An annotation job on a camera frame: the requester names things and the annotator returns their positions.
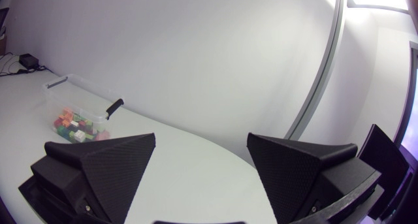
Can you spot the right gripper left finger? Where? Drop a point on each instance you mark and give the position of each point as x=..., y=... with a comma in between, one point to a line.
x=111, y=171

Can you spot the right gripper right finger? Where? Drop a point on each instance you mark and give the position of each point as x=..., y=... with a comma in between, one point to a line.
x=294, y=175

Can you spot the pile of toy bricks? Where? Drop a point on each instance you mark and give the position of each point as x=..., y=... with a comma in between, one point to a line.
x=73, y=124

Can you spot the clear plastic container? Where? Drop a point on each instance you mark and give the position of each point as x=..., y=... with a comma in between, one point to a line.
x=78, y=108

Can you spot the white toy brick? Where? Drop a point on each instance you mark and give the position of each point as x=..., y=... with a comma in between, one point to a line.
x=79, y=136

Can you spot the black power brick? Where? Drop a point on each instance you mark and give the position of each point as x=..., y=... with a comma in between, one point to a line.
x=28, y=60

